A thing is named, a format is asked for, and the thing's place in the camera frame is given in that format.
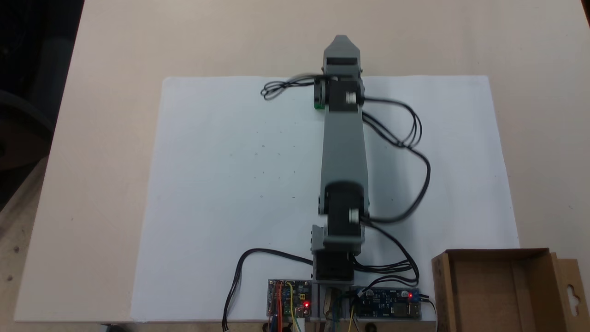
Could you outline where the black gripper motor cable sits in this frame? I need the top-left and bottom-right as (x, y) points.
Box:
(260, 75), (324, 101)

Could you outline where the blue power circuit board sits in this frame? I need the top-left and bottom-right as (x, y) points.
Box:
(354, 286), (422, 320)

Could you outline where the orange jumper wire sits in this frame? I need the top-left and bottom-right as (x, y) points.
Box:
(273, 281), (283, 332)

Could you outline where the white paper sheet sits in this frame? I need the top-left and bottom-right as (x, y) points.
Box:
(130, 75), (521, 323)

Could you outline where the circuit board with coloured wires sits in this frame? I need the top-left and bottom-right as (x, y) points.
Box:
(267, 279), (313, 320)

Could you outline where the grey curved moving gripper finger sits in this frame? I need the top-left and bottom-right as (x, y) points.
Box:
(324, 35), (363, 59)

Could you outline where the black base motor cable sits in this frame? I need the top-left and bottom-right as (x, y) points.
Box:
(353, 221), (421, 287)

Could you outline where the yellow jumper wire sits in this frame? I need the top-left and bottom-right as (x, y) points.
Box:
(285, 282), (302, 332)

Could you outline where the brown cardboard box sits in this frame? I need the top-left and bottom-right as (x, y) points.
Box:
(431, 248), (582, 332)

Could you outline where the black looping arm cable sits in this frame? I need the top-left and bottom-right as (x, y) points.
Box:
(362, 96), (432, 226)

